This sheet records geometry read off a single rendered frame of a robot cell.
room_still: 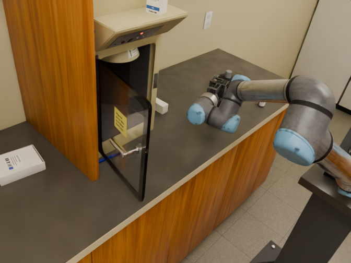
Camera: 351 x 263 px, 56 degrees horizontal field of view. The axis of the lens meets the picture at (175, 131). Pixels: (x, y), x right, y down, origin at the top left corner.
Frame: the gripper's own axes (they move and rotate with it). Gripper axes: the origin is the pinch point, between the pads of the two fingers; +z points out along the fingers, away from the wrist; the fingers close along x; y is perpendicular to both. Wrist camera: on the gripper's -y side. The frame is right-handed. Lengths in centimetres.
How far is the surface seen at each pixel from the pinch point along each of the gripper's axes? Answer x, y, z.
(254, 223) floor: -35, -115, 31
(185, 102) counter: 20.1, -20.2, 4.4
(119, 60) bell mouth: 29, 19, -42
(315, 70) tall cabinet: -34, -84, 247
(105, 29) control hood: 23, 37, -58
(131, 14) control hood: 23, 37, -44
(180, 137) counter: 8.6, -19.8, -23.5
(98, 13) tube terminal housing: 29, 38, -53
